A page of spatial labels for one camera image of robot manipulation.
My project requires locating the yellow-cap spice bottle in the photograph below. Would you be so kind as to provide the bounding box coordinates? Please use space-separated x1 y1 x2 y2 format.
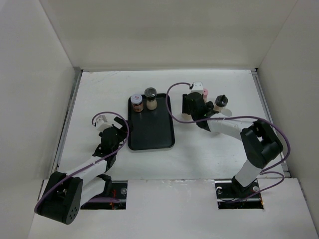
181 113 191 119

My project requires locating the red-label white-lid jar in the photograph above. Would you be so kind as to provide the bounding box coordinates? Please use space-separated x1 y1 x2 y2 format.
130 94 144 113

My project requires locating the clear-lid pepper grinder bottle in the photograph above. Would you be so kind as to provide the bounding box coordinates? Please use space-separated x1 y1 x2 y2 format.
144 87 157 110

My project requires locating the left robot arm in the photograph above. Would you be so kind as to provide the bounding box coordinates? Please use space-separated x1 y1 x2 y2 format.
34 115 133 225

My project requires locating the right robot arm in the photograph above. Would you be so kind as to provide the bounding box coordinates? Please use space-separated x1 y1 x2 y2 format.
182 92 283 197

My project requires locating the black-cap spice bottle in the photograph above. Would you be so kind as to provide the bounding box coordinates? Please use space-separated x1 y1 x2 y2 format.
205 101 214 112

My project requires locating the black-knob grinder bottle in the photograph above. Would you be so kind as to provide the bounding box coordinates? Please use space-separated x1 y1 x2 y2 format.
214 95 228 112

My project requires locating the black rectangular tray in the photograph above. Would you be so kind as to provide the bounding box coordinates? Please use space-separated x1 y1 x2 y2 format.
128 93 175 151

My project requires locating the silver-lid blue-label jar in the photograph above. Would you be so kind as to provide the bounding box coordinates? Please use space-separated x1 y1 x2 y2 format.
221 108 232 117

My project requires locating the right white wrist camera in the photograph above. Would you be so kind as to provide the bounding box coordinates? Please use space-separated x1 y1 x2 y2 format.
189 82 204 95

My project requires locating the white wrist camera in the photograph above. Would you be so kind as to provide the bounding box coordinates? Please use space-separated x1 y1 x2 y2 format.
189 82 204 95
93 114 112 132

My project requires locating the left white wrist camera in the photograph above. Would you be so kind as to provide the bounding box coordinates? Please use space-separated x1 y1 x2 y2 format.
93 114 112 132

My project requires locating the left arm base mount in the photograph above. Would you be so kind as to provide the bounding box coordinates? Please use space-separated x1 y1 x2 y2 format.
80 174 128 210

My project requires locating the right metal side rail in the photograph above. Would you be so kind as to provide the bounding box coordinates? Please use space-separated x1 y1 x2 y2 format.
250 68 291 178

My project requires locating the metal side rail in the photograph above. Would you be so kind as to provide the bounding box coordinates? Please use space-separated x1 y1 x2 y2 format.
250 68 291 178
49 67 83 174

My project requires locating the left metal side rail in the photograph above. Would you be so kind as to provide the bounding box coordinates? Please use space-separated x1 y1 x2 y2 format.
49 67 83 174

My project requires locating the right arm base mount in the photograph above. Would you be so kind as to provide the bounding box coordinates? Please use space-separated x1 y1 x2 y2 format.
215 179 264 210

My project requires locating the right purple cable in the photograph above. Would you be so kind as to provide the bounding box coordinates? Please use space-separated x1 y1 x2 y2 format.
165 82 292 204

